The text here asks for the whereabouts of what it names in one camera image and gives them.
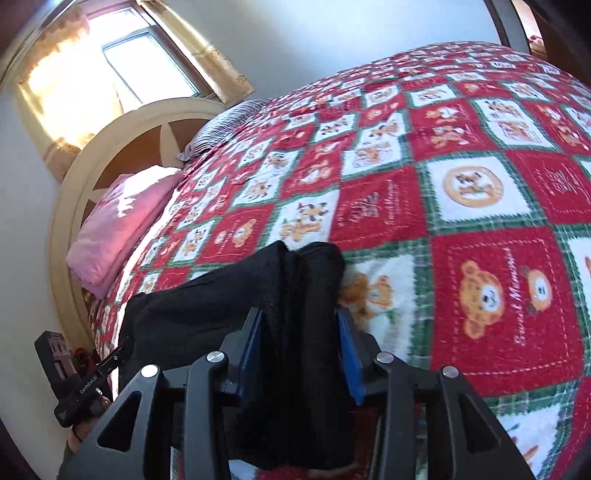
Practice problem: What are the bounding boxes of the cream wooden headboard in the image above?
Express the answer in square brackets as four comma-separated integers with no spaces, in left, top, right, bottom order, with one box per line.
[47,98,232,356]

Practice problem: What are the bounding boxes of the person's left hand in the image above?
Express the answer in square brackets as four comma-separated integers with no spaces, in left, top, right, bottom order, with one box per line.
[70,413,100,444]

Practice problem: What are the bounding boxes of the brown wooden door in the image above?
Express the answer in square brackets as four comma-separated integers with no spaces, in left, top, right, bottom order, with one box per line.
[531,0,591,77]

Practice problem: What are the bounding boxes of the black pants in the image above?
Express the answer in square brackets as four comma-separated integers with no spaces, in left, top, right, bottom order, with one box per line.
[117,241,356,472]

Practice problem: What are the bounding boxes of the window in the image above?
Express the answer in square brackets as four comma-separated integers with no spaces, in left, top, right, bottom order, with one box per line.
[18,4,213,139]

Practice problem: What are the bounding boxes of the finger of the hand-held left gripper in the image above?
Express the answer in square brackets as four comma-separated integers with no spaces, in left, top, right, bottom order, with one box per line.
[98,337,136,376]

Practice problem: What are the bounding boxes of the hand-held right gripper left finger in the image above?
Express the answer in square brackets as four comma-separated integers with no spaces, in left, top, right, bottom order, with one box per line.
[58,307,264,480]

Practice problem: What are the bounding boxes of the striped pillow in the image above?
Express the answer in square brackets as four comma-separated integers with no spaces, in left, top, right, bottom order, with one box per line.
[178,98,273,162]

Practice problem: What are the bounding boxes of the golden patterned curtain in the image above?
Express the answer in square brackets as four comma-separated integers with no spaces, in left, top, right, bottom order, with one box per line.
[139,0,257,104]
[14,14,116,181]

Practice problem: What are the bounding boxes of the dark door frame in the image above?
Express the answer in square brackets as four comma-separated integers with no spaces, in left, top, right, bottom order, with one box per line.
[482,0,532,54]

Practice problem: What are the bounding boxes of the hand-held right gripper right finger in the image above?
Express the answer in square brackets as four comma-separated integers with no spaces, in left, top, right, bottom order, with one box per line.
[336,308,536,480]

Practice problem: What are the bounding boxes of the red checkered printed blanket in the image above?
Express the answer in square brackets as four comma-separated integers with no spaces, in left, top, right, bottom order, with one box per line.
[90,41,591,480]

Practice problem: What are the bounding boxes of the pink pillow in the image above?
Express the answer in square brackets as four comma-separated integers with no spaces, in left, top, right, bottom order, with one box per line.
[65,167,185,300]

